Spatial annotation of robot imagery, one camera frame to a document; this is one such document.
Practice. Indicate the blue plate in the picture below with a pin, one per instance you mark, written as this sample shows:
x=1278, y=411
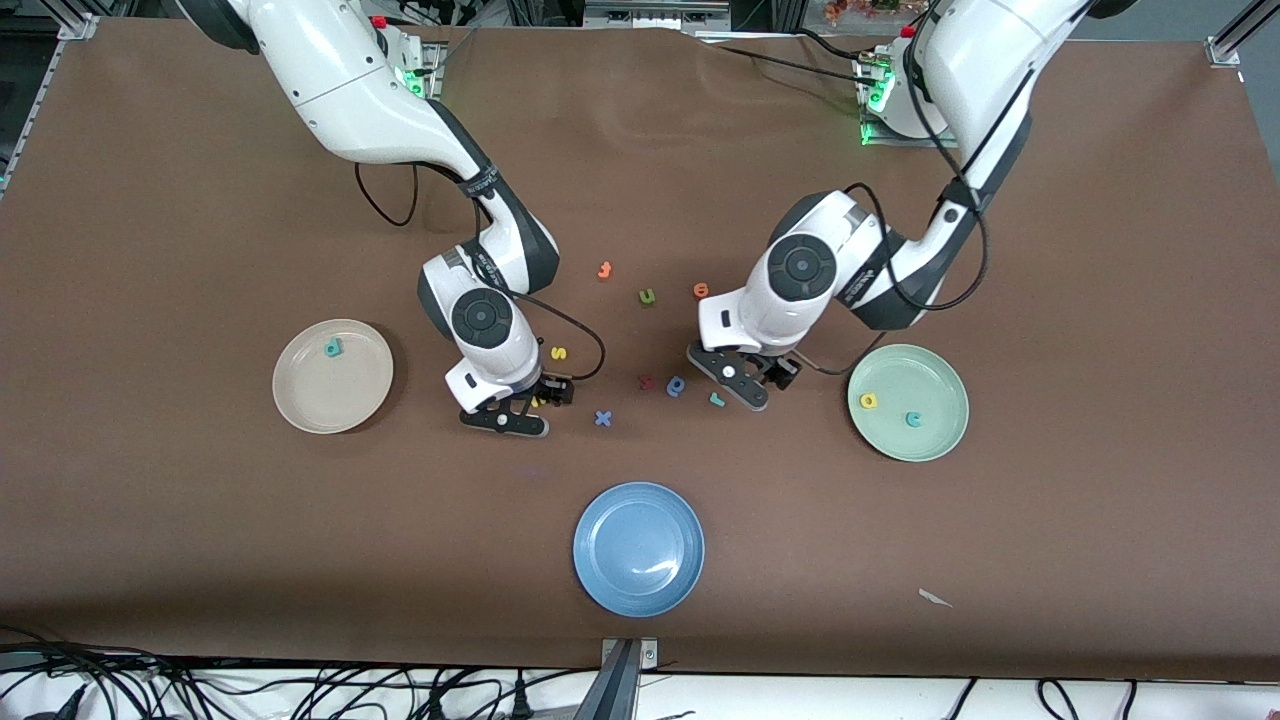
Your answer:
x=638, y=548

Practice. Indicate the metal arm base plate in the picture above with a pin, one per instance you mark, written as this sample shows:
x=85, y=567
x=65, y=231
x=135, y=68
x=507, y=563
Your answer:
x=868, y=135
x=436, y=70

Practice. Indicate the grey power strip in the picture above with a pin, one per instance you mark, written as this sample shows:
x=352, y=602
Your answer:
x=650, y=15

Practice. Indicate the blue foam letter a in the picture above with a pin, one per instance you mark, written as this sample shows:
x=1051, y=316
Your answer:
x=683, y=388

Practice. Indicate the white paper scrap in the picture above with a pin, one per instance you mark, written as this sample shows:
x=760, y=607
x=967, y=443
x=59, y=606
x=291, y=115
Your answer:
x=935, y=598

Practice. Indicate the orange leaf decoration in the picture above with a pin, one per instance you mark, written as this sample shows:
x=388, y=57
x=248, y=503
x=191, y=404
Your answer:
x=850, y=12

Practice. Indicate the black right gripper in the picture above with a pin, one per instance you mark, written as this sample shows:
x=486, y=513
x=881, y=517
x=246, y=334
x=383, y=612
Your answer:
x=549, y=389

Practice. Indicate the beige brown plate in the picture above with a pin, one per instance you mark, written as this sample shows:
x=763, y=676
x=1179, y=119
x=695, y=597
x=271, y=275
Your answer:
x=345, y=395

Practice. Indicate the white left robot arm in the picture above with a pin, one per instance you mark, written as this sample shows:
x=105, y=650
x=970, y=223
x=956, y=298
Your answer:
x=1000, y=50

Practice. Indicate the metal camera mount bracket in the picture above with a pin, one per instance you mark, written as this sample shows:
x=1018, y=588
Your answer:
x=620, y=690

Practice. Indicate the aluminium frame profile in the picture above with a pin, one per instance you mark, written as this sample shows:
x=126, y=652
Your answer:
x=78, y=20
x=1240, y=30

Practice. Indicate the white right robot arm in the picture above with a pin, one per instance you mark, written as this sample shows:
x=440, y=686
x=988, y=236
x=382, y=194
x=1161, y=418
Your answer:
x=340, y=80

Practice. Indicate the light green plate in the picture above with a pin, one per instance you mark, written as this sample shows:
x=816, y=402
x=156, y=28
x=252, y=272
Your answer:
x=920, y=380

